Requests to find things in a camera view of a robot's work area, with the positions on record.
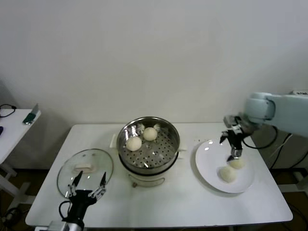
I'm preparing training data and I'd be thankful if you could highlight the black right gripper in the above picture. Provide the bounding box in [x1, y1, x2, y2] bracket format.
[219, 131, 244, 162]

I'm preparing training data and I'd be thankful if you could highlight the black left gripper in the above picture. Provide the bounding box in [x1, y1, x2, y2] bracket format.
[67, 170, 107, 221]

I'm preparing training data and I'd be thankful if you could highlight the white steamed baozi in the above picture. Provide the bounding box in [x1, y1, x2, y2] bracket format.
[126, 137, 142, 152]
[230, 158, 246, 169]
[218, 166, 238, 183]
[143, 127, 158, 141]

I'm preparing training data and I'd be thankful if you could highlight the round glass pot lid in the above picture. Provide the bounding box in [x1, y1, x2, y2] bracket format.
[57, 148, 114, 198]

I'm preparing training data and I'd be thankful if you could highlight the stainless steel steamer basket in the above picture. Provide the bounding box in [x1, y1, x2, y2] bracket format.
[110, 116, 188, 172]

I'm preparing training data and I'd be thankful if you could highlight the white round plate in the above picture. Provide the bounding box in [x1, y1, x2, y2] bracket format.
[195, 139, 255, 193]

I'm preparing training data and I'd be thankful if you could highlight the green flat device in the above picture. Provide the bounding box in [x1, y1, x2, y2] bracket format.
[23, 103, 39, 125]

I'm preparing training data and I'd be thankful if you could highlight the white side table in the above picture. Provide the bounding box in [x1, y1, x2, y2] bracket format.
[0, 108, 42, 205]

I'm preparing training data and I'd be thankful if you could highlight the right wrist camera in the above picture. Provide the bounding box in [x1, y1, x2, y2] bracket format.
[223, 115, 252, 134]

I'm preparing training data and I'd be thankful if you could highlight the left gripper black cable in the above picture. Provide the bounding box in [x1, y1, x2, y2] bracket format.
[59, 201, 73, 221]

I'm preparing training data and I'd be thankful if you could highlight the white wall cable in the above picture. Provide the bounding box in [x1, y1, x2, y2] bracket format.
[271, 133, 293, 161]

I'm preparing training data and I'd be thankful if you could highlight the black wall cable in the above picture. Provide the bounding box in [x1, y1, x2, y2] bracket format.
[273, 144, 308, 170]

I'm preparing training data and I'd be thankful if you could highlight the white furniture base frame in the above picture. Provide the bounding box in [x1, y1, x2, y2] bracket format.
[270, 167, 308, 194]

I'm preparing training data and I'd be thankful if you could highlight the black cable on side table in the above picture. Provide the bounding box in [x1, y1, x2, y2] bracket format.
[0, 103, 17, 118]

